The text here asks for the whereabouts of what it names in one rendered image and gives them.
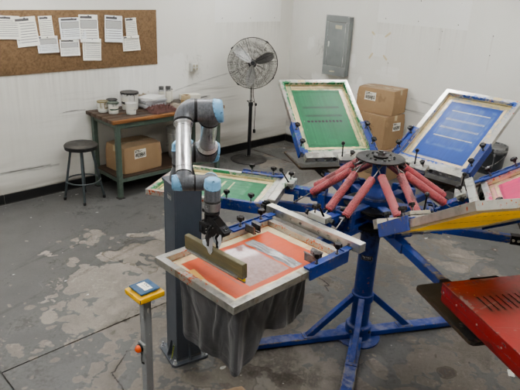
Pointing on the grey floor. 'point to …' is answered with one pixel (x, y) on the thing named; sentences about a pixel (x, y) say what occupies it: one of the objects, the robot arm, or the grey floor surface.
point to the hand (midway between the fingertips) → (214, 251)
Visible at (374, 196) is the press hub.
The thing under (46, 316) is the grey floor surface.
